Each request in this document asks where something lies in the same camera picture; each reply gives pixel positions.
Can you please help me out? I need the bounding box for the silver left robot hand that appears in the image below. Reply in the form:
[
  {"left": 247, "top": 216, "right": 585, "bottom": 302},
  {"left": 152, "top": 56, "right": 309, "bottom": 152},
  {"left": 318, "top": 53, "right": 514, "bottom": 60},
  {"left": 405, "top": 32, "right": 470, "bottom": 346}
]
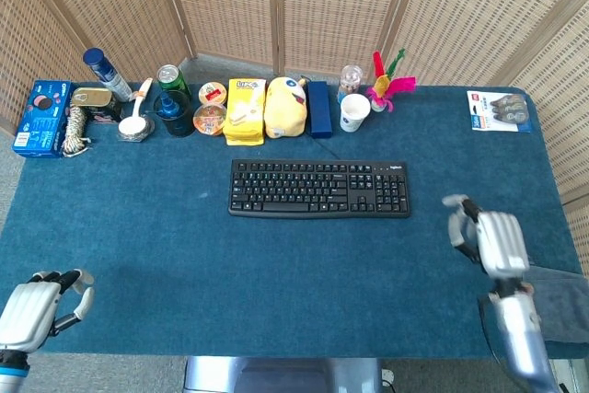
[{"left": 0, "top": 268, "right": 96, "bottom": 353}]

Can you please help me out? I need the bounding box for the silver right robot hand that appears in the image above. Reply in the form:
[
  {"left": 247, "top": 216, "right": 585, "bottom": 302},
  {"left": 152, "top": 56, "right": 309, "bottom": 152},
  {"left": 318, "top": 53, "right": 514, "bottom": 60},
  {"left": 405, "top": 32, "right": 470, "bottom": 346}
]
[{"left": 441, "top": 194, "right": 531, "bottom": 281}]

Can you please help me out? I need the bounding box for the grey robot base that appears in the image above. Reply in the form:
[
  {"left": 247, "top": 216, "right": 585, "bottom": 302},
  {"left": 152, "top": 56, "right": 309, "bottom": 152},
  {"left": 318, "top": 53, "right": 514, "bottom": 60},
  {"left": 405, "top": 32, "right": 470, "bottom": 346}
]
[{"left": 183, "top": 356, "right": 384, "bottom": 393}]

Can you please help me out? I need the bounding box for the blister pack with blue card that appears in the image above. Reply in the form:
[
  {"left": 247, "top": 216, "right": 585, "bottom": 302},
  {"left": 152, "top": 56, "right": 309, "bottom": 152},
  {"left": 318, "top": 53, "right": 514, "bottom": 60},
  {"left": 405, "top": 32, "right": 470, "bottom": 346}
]
[{"left": 466, "top": 89, "right": 534, "bottom": 134}]

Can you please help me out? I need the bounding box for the black computer keyboard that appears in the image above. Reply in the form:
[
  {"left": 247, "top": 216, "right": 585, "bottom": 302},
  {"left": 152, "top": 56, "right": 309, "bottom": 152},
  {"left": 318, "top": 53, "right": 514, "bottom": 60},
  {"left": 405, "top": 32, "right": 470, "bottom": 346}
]
[{"left": 227, "top": 158, "right": 412, "bottom": 220}]

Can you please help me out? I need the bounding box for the white paper cup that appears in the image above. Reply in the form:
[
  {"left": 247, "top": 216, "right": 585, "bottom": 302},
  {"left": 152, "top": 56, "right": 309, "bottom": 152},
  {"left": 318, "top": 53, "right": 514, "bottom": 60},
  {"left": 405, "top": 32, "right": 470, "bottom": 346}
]
[{"left": 339, "top": 93, "right": 373, "bottom": 134}]

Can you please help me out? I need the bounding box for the colourful feather shuttlecock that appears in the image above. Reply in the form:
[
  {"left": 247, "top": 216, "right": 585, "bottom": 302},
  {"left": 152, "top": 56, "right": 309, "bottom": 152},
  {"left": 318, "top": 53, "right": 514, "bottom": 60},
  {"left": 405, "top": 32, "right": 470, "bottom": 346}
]
[{"left": 364, "top": 47, "right": 419, "bottom": 114}]

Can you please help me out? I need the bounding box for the blue cookie box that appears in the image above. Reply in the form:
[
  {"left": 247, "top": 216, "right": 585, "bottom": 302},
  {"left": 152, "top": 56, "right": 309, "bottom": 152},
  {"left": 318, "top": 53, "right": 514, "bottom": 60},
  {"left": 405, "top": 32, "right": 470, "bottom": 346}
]
[{"left": 11, "top": 79, "right": 74, "bottom": 159}]

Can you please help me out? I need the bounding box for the blue fuzzy tablecloth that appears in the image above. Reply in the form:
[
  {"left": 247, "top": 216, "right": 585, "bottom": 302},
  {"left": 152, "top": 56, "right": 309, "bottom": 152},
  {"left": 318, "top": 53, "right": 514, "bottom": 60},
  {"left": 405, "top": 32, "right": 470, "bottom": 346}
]
[{"left": 0, "top": 82, "right": 589, "bottom": 362}]

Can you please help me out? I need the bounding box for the white plastic spoon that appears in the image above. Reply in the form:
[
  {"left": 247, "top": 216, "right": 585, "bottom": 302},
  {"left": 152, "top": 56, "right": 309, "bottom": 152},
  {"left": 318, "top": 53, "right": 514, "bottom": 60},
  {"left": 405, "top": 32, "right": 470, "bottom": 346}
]
[{"left": 117, "top": 77, "right": 154, "bottom": 137}]

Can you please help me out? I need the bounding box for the clear plastic toothpick jar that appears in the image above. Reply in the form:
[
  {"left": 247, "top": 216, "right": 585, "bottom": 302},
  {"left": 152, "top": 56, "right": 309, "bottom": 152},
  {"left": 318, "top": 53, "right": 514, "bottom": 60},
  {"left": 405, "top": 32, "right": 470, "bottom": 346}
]
[{"left": 337, "top": 64, "right": 365, "bottom": 105}]

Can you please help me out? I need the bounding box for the gold rectangular food tin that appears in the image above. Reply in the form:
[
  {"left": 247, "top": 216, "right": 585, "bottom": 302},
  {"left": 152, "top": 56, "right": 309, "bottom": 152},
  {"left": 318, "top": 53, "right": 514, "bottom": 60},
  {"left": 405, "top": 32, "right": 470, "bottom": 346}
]
[{"left": 69, "top": 87, "right": 122, "bottom": 124}]

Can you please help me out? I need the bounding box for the dark blue rectangular box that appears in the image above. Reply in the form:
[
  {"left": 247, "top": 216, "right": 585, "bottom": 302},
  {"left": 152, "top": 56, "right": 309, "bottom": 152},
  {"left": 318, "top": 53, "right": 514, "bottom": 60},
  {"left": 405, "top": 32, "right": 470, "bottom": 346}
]
[{"left": 306, "top": 80, "right": 334, "bottom": 139}]

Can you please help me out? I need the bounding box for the tall blue white spray can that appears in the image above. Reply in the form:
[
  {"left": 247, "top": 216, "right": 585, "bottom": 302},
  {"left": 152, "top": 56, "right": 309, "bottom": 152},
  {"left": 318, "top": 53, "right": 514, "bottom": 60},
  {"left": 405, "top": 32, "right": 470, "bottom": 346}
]
[{"left": 82, "top": 47, "right": 135, "bottom": 104}]

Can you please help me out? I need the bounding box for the yellow plush toy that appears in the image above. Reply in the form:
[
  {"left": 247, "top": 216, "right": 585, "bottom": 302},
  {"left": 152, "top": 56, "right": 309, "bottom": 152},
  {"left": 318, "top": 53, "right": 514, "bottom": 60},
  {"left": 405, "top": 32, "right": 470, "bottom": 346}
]
[{"left": 263, "top": 75, "right": 308, "bottom": 140}]

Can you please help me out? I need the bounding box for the orange fruit jelly cup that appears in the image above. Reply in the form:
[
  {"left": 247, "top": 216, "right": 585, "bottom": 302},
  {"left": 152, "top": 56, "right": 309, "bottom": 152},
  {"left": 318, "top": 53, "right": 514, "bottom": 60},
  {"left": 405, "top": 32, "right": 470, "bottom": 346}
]
[
  {"left": 198, "top": 81, "right": 229, "bottom": 107},
  {"left": 192, "top": 103, "right": 229, "bottom": 138}
]

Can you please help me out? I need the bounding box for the green drink can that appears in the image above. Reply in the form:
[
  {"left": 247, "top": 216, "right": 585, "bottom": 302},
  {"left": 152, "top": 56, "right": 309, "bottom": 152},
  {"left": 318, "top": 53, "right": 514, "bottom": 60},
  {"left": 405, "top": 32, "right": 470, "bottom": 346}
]
[{"left": 156, "top": 64, "right": 192, "bottom": 100}]

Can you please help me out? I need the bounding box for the yellow snack packet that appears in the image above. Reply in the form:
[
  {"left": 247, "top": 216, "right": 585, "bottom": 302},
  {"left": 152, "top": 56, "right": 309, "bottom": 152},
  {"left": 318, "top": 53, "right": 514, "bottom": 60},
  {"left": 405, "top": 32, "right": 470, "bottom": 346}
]
[{"left": 223, "top": 77, "right": 269, "bottom": 147}]

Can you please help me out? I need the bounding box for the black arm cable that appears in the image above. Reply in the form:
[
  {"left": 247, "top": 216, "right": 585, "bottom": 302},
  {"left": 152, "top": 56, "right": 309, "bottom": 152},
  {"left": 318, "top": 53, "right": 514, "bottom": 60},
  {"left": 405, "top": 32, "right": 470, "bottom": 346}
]
[{"left": 477, "top": 295, "right": 510, "bottom": 369}]

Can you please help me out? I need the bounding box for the coiled beige rope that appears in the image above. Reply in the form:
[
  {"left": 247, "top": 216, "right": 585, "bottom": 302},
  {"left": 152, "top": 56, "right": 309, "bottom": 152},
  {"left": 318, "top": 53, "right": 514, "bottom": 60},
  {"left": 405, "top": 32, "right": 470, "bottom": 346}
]
[{"left": 61, "top": 106, "right": 93, "bottom": 158}]

